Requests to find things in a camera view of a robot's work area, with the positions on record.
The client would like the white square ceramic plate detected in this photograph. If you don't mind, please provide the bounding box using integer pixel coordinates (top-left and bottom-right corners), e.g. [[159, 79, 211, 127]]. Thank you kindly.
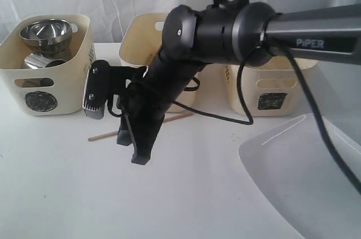
[[239, 113, 360, 238]]

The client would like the large steel bowl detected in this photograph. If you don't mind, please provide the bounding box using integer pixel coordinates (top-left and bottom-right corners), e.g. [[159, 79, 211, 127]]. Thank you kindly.
[[19, 19, 73, 55]]

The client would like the steel cup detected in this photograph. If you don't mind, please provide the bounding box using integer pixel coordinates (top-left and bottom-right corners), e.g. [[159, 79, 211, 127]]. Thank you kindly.
[[21, 53, 66, 87]]

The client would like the cream bin square mark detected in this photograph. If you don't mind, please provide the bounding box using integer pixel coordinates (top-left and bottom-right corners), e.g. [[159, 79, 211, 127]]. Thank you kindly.
[[223, 56, 318, 117]]

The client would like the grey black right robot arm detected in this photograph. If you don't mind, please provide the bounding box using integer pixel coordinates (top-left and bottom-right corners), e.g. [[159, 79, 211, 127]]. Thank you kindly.
[[117, 0, 360, 165]]

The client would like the cream bin triangle mark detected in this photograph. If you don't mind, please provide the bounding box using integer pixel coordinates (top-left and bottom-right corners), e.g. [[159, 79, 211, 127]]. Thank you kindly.
[[119, 12, 199, 107]]

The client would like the wooden chopstick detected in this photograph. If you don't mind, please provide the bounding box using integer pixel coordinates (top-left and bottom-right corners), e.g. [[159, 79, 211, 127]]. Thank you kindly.
[[88, 112, 193, 142]]

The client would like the cream bin circle mark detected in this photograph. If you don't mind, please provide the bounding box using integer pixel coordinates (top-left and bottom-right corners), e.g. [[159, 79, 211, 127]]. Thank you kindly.
[[1, 14, 96, 116]]

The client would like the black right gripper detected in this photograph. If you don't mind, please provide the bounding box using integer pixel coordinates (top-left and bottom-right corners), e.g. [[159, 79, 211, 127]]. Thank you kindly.
[[109, 61, 203, 165]]

